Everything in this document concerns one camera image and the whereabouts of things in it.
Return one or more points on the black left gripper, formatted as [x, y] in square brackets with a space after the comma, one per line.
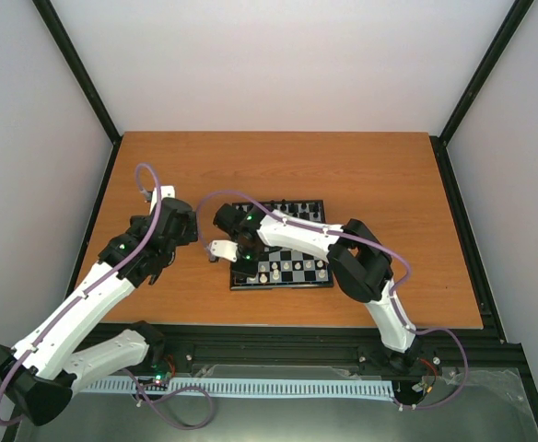
[192, 231]

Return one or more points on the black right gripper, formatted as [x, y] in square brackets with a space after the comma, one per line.
[247, 271]

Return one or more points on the black silver chess board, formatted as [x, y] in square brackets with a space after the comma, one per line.
[297, 269]

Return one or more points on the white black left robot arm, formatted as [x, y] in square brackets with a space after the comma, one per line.
[41, 373]

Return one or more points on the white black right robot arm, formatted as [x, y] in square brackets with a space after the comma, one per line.
[361, 266]

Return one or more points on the small electronics board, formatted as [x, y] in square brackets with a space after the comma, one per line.
[164, 373]

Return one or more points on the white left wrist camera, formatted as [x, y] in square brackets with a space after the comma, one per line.
[166, 191]

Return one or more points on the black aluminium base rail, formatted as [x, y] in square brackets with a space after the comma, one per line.
[358, 350]

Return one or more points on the light blue slotted cable duct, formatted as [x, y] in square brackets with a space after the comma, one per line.
[254, 388]

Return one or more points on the left black frame post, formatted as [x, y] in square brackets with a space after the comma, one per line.
[60, 36]

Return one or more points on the black frame post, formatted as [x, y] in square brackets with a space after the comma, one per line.
[60, 36]
[505, 32]

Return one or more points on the right black frame post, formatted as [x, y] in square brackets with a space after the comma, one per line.
[505, 32]

